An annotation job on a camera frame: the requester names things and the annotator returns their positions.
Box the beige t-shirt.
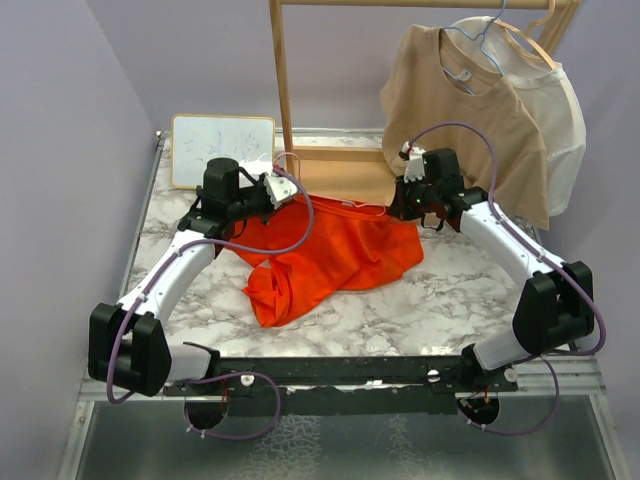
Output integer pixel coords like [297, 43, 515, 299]
[380, 25, 550, 229]

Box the small whiteboard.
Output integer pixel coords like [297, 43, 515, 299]
[170, 114, 275, 189]

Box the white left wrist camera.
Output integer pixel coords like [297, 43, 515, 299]
[263, 172, 299, 210]

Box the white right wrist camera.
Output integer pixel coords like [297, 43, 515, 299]
[398, 143, 425, 183]

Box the black mounting rail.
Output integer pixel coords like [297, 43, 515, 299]
[163, 355, 517, 417]

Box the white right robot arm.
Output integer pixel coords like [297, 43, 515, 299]
[388, 143, 594, 391]

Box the orange t-shirt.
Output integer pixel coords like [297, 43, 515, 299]
[233, 196, 423, 327]

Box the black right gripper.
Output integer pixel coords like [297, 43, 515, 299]
[390, 172, 440, 221]

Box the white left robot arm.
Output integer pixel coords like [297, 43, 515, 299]
[88, 158, 299, 404]

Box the wooden hanger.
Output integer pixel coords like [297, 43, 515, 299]
[494, 0, 557, 69]

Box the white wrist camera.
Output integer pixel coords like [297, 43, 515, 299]
[263, 172, 299, 210]
[398, 143, 425, 183]

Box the wooden clothes rack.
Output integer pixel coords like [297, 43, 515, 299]
[269, 1, 581, 179]

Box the blue wire hanger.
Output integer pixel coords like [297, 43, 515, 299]
[443, 0, 507, 95]

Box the aluminium table frame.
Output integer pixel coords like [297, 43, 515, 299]
[54, 130, 631, 480]

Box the pink wire hanger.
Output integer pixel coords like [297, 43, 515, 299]
[272, 151, 387, 217]

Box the white t-shirt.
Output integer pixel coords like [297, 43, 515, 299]
[448, 16, 586, 216]

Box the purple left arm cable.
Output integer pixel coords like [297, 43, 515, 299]
[105, 167, 316, 443]

